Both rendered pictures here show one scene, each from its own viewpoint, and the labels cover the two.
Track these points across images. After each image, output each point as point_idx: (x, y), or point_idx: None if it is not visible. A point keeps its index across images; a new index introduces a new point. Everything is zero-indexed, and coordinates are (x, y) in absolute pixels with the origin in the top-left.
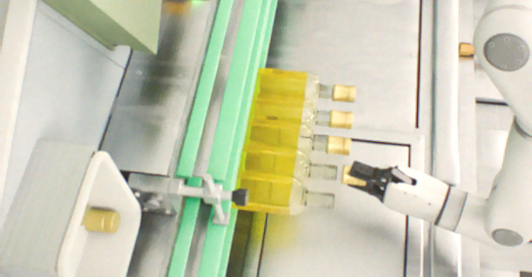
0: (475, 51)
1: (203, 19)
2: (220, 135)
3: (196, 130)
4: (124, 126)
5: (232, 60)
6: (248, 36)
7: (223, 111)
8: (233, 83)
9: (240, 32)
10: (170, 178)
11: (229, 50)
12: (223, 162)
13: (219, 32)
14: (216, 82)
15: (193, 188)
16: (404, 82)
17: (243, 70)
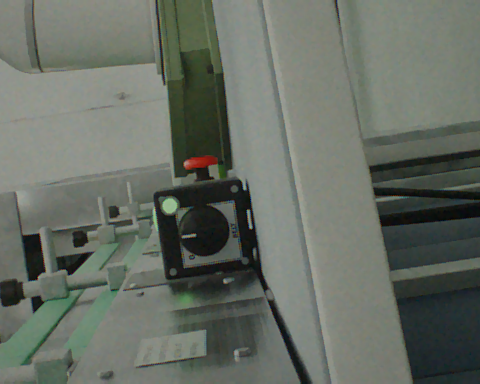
0: None
1: (150, 243)
2: (109, 248)
3: (137, 244)
4: None
5: (105, 259)
6: (85, 266)
7: (109, 251)
8: (101, 256)
9: (98, 265)
10: (149, 221)
11: (112, 262)
12: (103, 246)
13: (128, 260)
14: (123, 255)
15: (125, 226)
16: None
17: (88, 260)
